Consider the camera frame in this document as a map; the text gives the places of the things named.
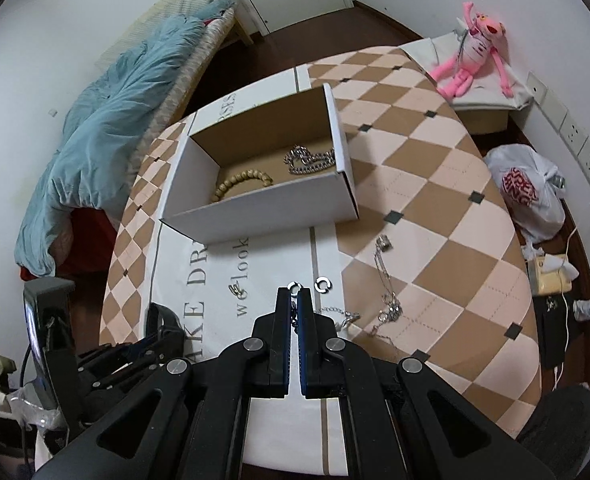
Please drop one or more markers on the teal duvet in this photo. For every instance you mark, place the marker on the teal duvet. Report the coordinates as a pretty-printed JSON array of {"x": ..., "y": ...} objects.
[{"x": 102, "y": 130}]

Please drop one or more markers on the checkered printed tablecloth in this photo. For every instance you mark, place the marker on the checkered printed tablecloth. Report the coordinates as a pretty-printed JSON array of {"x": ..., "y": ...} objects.
[{"x": 432, "y": 267}]

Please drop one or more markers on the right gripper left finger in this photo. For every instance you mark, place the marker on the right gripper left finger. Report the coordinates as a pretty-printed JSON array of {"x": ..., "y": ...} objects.
[{"x": 271, "y": 364}]

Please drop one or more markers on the white cloth covered stool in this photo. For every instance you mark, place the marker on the white cloth covered stool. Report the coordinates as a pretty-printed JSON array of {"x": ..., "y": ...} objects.
[{"x": 483, "y": 109}]

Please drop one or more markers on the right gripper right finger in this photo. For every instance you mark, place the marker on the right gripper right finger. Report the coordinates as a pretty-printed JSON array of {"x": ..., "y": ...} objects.
[{"x": 318, "y": 375}]

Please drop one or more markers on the pink panther plush toy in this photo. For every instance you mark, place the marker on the pink panther plush toy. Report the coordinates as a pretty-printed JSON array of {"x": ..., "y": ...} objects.
[{"x": 477, "y": 46}]

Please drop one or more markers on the white wall power strip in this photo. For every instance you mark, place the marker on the white wall power strip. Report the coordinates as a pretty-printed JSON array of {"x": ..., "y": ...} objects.
[{"x": 572, "y": 134}]

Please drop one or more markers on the yellow tissue box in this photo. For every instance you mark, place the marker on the yellow tissue box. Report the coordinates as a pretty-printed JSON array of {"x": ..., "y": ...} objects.
[{"x": 550, "y": 275}]

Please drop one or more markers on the small silver clasp earring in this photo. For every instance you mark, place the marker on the small silver clasp earring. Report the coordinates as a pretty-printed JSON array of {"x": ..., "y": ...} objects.
[{"x": 237, "y": 291}]

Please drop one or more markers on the white plastic shopping bag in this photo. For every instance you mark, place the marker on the white plastic shopping bag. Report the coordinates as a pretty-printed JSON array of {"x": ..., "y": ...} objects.
[{"x": 532, "y": 187}]

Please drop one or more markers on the bed with patterned mattress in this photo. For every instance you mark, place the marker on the bed with patterned mattress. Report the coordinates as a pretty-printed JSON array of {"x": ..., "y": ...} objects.
[{"x": 219, "y": 23}]

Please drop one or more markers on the white cardboard box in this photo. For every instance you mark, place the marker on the white cardboard box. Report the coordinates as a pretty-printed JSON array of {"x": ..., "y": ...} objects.
[{"x": 279, "y": 166}]

